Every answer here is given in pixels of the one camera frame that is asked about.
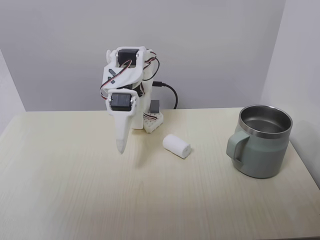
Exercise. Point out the white gauze dressing roll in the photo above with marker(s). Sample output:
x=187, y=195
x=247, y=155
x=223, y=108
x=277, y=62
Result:
x=176, y=146

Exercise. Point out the green steel mug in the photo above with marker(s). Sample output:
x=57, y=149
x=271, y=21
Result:
x=262, y=147

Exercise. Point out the grey clamp block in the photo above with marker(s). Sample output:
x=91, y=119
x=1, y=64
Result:
x=155, y=106

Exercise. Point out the white perforated base plate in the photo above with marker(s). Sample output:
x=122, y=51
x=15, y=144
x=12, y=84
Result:
x=153, y=123

